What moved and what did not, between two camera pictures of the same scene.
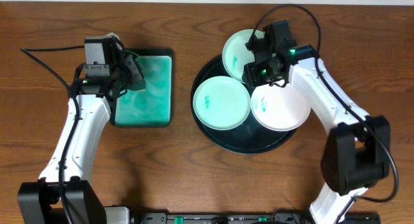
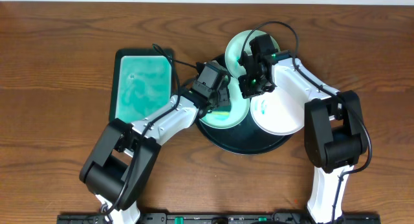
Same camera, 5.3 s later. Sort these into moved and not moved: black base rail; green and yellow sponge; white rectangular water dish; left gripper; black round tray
Moved: green and yellow sponge; left gripper
Not moved: black base rail; black round tray; white rectangular water dish
